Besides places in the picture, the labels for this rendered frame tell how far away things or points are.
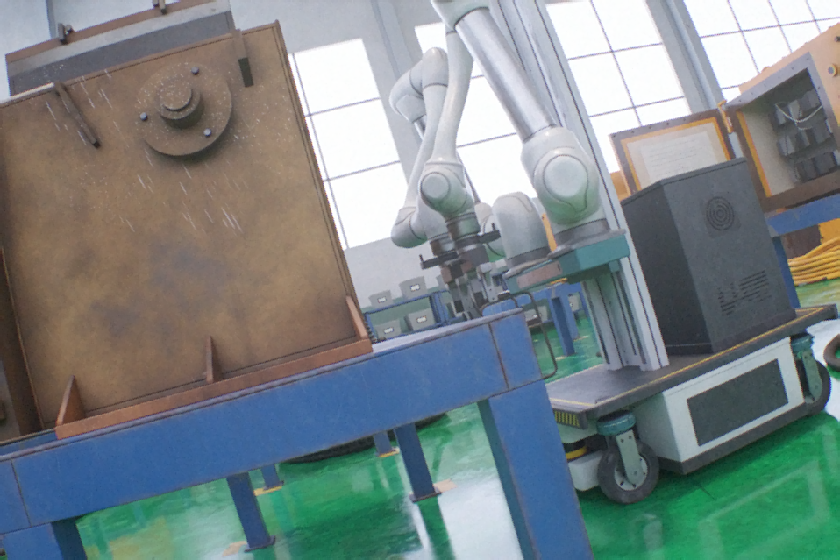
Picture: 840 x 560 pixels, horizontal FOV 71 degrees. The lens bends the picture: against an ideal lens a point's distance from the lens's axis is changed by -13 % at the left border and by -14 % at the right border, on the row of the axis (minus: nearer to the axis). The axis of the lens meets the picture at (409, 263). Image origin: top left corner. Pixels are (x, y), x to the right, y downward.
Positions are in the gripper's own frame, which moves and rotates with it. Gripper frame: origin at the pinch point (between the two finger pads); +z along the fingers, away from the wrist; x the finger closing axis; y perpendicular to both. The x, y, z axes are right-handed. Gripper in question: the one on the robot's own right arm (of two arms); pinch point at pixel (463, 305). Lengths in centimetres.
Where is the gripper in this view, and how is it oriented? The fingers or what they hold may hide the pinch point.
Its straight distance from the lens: 211.9
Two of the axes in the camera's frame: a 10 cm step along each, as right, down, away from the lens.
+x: -1.4, 1.4, 9.8
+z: 2.9, 9.5, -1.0
